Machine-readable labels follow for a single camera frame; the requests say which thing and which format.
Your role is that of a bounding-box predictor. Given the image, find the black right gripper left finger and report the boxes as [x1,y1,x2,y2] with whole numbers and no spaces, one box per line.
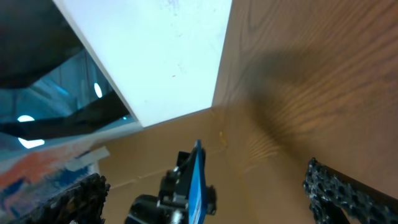
[11,173,111,224]

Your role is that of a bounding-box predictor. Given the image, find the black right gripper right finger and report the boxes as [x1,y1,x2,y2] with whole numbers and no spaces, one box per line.
[303,157,397,224]

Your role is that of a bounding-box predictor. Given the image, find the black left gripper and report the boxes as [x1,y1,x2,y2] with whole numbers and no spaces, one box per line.
[124,151,218,224]

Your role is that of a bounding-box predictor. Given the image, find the blue Galaxy smartphone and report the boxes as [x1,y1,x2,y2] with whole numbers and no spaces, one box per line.
[188,140,208,224]

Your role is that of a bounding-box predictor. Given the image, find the brown cardboard panel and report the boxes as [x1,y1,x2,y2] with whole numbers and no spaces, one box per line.
[99,110,257,224]

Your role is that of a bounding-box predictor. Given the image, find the colourful painted board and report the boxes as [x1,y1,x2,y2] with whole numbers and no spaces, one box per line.
[1,140,109,223]

